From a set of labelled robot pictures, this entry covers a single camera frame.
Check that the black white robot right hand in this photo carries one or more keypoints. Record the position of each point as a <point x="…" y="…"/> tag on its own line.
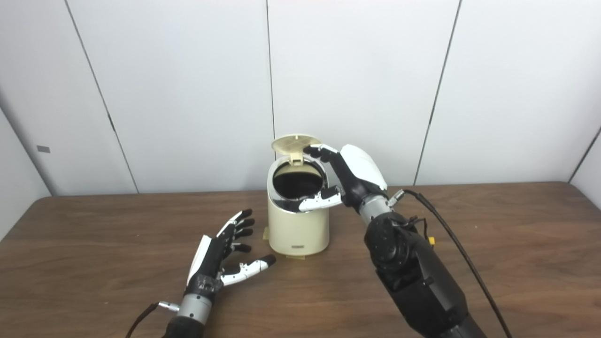
<point x="361" y="169"/>

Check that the black white robot left hand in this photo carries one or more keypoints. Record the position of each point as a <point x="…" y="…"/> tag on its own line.
<point x="209" y="263"/>

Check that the cream round bin lid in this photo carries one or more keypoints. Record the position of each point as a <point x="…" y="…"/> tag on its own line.
<point x="293" y="143"/>

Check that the cream-colored bin body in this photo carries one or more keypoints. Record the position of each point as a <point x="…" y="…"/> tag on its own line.
<point x="298" y="230"/>

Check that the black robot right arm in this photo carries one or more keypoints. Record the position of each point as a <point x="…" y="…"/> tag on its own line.
<point x="413" y="272"/>

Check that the small gray wall label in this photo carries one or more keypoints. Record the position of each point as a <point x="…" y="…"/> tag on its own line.
<point x="43" y="149"/>

